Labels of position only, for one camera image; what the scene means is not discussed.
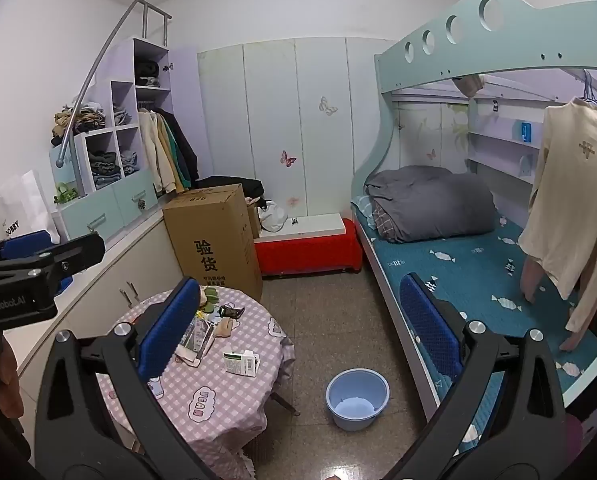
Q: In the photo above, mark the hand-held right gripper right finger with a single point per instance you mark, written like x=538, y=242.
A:
x=428, y=325

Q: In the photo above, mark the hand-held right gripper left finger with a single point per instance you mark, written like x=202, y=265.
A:
x=171, y=330

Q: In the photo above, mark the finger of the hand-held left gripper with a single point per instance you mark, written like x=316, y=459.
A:
x=26, y=245
x=78, y=252

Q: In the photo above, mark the green beige wrapper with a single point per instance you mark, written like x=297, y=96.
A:
x=209, y=297

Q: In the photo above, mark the beige sock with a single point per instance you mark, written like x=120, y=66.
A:
x=223, y=330

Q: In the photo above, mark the black wrapper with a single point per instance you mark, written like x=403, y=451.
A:
x=231, y=311

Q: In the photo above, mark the white green carton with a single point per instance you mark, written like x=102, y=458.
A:
x=238, y=364

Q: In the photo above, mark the light blue plastic bucket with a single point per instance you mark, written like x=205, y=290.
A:
x=356, y=407

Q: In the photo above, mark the person's left hand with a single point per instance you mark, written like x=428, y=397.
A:
x=7, y=382

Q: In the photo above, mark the white paper bag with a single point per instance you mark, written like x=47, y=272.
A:
x=23, y=200

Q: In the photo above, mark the white low cabinet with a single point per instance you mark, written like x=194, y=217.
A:
x=123, y=270

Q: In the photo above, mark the green plant decoration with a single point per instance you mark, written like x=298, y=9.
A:
x=64, y=194

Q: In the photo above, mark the teal candy print bedsheet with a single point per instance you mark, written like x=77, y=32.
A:
x=468, y=270

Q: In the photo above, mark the pink checkered tablecloth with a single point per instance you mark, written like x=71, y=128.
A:
x=218, y=400

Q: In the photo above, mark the dark folded clothes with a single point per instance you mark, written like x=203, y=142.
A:
x=103, y=167

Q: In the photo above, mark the large cardboard box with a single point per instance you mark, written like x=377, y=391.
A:
x=213, y=240

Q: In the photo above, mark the folded jeans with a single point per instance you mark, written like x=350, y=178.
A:
x=121, y=115
x=129, y=162

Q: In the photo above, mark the pink hanging garment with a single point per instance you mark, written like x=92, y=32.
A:
x=528, y=280

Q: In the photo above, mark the cream hanging jacket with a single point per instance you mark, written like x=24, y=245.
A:
x=153, y=155

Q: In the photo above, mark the grey duvet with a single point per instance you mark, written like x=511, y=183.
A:
x=428, y=200

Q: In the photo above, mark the pile of beige clothes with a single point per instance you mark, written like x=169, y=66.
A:
x=78, y=120

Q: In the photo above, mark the green hanging jacket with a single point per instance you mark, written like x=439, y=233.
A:
x=178, y=165

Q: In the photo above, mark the blue checked pillow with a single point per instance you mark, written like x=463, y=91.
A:
x=364, y=207

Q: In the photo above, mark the metal table leg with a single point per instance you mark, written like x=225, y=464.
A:
x=284, y=404

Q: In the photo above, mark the small cardboard box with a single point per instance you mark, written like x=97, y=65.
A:
x=252, y=219

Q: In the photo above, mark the red covered bench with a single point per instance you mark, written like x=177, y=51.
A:
x=303, y=255

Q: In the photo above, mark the white plastic bag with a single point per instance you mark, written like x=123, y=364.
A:
x=272, y=217

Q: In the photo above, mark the black hanging jacket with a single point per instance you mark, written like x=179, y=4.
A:
x=186, y=145

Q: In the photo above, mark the black clothes heap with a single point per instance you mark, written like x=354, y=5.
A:
x=238, y=187

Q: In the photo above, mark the white board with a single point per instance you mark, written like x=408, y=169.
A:
x=303, y=224

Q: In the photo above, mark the purple shelf unit teal drawers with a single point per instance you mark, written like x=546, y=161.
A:
x=126, y=92

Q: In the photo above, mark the faint pink butterfly sticker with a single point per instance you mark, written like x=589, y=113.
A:
x=292, y=201

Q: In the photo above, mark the pink stool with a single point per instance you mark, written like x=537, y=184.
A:
x=574, y=432

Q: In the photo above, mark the grey metal handrail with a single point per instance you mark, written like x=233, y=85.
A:
x=93, y=70

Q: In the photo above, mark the black folded clothes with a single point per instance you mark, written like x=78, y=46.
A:
x=147, y=72

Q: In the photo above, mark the beige hanging sweater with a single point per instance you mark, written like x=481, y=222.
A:
x=573, y=185

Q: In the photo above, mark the blue small box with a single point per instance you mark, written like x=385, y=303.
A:
x=526, y=131

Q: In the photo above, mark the white wardrobe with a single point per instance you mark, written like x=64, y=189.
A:
x=268, y=110

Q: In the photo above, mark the beige butterfly sticker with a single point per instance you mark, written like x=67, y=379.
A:
x=328, y=106

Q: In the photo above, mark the beige hanging hat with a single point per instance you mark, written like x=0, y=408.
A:
x=471, y=85

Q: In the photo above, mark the clothes hanger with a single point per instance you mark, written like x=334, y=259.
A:
x=589, y=91

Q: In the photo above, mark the teal bunk bed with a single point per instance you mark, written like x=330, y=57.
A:
x=528, y=35

